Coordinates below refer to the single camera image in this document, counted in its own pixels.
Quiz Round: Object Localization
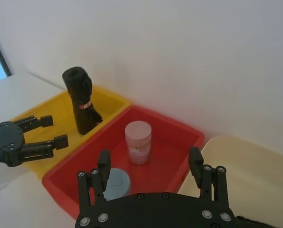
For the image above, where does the grey-blue round container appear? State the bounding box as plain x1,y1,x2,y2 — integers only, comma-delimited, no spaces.
103,168,131,201

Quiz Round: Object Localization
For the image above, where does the pink and white jar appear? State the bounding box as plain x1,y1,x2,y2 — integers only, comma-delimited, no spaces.
124,121,153,165

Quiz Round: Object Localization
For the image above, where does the black rolled cloth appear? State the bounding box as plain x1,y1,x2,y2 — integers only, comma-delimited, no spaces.
61,66,103,136

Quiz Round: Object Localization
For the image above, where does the red plastic bin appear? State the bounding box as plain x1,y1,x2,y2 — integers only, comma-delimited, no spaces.
41,105,205,220

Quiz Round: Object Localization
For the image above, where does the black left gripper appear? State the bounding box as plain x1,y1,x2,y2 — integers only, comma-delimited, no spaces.
0,115,68,168

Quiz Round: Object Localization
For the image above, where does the yellow plastic bin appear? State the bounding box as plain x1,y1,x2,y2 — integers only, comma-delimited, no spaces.
9,84,133,183

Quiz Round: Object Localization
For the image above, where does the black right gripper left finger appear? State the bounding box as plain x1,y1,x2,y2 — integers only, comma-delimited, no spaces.
76,150,112,215

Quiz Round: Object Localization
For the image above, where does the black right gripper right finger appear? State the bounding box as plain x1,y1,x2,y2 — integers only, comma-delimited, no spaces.
187,147,229,208

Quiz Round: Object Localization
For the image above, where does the cream plastic bin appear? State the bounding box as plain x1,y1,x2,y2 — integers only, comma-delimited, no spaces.
177,135,283,228

